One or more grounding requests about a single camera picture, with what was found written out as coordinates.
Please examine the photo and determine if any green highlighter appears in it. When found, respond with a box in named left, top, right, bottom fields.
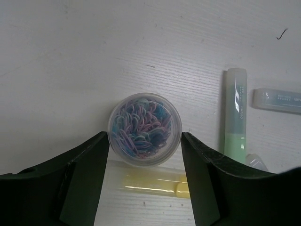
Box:
left=222, top=68, right=247, bottom=164

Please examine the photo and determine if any clear jar of paper clips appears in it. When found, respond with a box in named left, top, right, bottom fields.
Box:
left=108, top=93, right=182, bottom=167

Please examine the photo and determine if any blue highlighter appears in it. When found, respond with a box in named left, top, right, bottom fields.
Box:
left=252, top=88, right=301, bottom=114

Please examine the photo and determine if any orange highlighter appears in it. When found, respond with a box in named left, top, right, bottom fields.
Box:
left=246, top=153, right=269, bottom=172

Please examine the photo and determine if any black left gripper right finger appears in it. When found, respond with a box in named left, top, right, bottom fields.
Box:
left=181, top=132, right=301, bottom=226

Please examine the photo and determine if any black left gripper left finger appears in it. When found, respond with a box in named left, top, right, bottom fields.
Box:
left=0, top=132, right=109, bottom=226

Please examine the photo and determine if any yellow highlighter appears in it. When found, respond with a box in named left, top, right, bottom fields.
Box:
left=107, top=160, right=191, bottom=200

